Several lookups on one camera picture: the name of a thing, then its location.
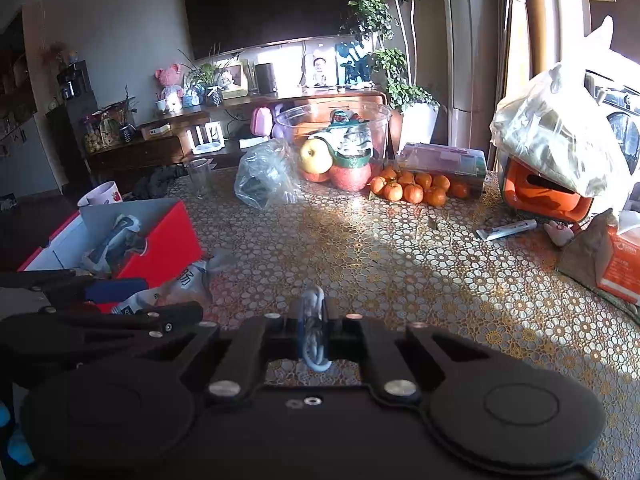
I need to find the flat pink green box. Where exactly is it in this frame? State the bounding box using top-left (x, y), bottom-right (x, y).
top-left (397, 142), bottom-right (488, 196)

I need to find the small white pink plush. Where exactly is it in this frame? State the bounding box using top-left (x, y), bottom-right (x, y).
top-left (544, 220), bottom-right (576, 247)

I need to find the green banded snack bag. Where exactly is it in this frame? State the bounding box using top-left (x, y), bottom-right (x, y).
top-left (320, 110), bottom-right (373, 168)

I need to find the grey cylinder speaker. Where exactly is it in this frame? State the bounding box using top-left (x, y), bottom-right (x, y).
top-left (255, 62), bottom-right (277, 96)

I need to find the green photo frame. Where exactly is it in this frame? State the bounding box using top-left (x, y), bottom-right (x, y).
top-left (217, 60), bottom-right (250, 100)

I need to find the white cable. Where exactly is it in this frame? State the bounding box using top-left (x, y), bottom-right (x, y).
top-left (298, 285), bottom-right (333, 373)

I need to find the orange tissue pack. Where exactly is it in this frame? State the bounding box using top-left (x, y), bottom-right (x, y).
top-left (595, 210), bottom-right (640, 306)

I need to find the brown wrinkled bag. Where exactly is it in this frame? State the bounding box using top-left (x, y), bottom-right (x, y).
top-left (556, 208), bottom-right (640, 318)

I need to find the floral patterned desktop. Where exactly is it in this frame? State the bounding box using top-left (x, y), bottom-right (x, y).
top-left (165, 160), bottom-right (640, 480)

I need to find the black coffee machine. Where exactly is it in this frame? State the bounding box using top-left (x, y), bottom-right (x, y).
top-left (56, 60), bottom-right (93, 103)

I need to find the small potted grass plant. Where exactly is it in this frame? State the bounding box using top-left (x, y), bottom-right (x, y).
top-left (179, 45), bottom-right (241, 107)

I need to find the pink toy backpack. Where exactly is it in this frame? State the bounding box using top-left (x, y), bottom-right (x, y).
top-left (251, 106), bottom-right (273, 137)

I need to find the white rack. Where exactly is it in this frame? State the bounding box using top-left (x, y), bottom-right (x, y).
top-left (186, 120), bottom-right (224, 155)

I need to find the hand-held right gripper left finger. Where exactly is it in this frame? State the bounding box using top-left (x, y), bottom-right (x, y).
top-left (149, 305), bottom-right (308, 404)

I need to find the tall green plant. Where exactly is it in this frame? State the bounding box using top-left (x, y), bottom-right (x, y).
top-left (345, 0), bottom-right (441, 111)

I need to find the yellow apple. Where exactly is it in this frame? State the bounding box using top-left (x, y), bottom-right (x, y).
top-left (300, 138), bottom-right (333, 175)

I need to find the dark cloth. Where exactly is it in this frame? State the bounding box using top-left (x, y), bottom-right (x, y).
top-left (134, 166), bottom-right (188, 200)

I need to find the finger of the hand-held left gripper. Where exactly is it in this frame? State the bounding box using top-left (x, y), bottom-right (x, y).
top-left (0, 269), bottom-right (150, 309)
top-left (0, 302), bottom-right (205, 362)

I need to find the white planter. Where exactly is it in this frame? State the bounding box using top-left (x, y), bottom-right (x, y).
top-left (397, 102), bottom-right (441, 153)

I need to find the jar of nuts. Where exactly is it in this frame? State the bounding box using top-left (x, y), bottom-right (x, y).
top-left (82, 120), bottom-right (108, 153)

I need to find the dark vase with twigs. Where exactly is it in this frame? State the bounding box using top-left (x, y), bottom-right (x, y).
top-left (117, 85), bottom-right (138, 143)

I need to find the blue sachet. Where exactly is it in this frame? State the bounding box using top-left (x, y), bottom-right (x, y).
top-left (80, 213), bottom-right (150, 277)

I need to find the pink plush pig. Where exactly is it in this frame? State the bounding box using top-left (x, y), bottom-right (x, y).
top-left (154, 64), bottom-right (183, 111)

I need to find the portrait photo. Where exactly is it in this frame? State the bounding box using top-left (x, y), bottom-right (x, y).
top-left (305, 49), bottom-right (338, 90)

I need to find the black side cabinet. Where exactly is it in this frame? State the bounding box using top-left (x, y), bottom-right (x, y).
top-left (46, 97), bottom-right (101, 193)

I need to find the orange white container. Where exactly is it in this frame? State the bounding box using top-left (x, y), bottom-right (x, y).
top-left (497, 152), bottom-right (596, 224)

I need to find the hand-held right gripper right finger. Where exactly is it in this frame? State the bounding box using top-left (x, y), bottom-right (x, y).
top-left (321, 309), bottom-right (502, 404)

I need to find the clear plastic fruit bowl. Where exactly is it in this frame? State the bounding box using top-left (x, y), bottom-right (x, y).
top-left (276, 101), bottom-right (392, 186)

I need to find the large red netted apple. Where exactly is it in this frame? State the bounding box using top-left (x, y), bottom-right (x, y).
top-left (328, 162), bottom-right (372, 192)

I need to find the beige curtain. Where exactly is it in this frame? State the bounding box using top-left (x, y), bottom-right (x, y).
top-left (500, 0), bottom-right (556, 111)

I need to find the blue picture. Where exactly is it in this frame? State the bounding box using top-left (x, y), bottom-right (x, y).
top-left (336, 40), bottom-right (373, 86)

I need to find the pile of tangerines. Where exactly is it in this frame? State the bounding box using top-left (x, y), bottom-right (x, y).
top-left (369, 167), bottom-right (473, 207)

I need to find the wooden television cabinet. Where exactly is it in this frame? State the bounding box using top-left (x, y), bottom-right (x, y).
top-left (87, 87), bottom-right (388, 173)

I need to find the white pink mug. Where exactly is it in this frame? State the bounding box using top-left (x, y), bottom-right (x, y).
top-left (77, 181), bottom-right (123, 207)

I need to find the red cardboard box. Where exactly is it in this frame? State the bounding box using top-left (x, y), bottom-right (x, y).
top-left (17, 197), bottom-right (205, 314)

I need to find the white tube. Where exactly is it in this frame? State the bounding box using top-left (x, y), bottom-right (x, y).
top-left (475, 219), bottom-right (538, 242)

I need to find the white dark blue pouch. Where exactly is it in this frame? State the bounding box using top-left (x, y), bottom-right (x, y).
top-left (112, 250), bottom-right (237, 317)

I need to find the white washing machine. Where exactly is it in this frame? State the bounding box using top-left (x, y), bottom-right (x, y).
top-left (585, 70), bottom-right (640, 181)

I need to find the white standing air conditioner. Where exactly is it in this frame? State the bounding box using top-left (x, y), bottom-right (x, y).
top-left (442, 0), bottom-right (508, 148)

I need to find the black television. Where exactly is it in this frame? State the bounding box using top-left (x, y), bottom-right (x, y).
top-left (181, 0), bottom-right (365, 61)

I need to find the white plastic bag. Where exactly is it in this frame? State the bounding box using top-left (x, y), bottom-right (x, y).
top-left (490, 15), bottom-right (632, 200)

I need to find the crumpled clear plastic bag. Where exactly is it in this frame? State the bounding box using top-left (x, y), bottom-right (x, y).
top-left (234, 138), bottom-right (303, 209)

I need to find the clear glass cup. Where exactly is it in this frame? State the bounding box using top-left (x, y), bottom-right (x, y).
top-left (184, 158), bottom-right (213, 198)

